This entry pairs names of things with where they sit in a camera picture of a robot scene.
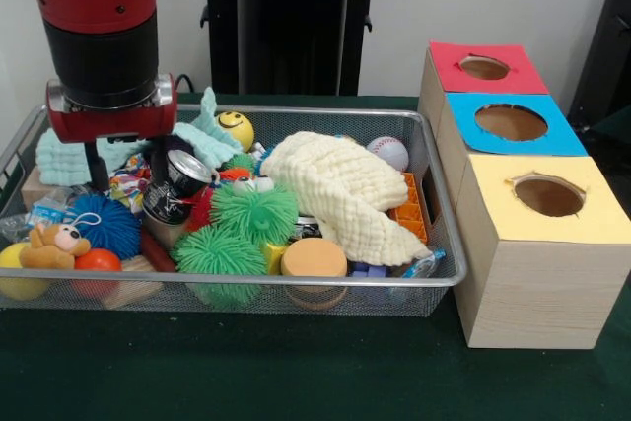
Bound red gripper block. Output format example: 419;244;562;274
45;73;178;193

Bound colourful patterned fabric bundle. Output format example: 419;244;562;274
107;154;153;210

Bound cream yellow waffle cloth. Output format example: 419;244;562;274
259;130;430;267

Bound wooden box with three holes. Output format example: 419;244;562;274
417;42;631;349

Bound black drink can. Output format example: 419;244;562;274
142;148;212;225

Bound blue spiky rubber ball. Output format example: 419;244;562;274
68;192;143;262

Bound mint green waffle cloth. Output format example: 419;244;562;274
35;86;245;186

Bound yellow smiley ball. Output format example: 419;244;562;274
214;110;256;154

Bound small brown teddy bear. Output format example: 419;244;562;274
19;222;93;270

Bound green spiky rubber ball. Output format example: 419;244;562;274
170;222;271;275

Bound green spiky ball with eyes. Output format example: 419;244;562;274
209;175;300;245

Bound tan toy burger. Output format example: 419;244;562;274
280;237;349;278

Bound white baseball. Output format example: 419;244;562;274
367;136;410;174

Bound black monitor on stand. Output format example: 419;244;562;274
566;0;631;119

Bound dark green side tablecloth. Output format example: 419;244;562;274
586;109;631;178

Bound black curved cable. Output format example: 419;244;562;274
175;74;208;95

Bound shallow wire mesh bin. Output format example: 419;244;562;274
0;101;468;318

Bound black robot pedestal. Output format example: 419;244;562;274
189;0;398;97

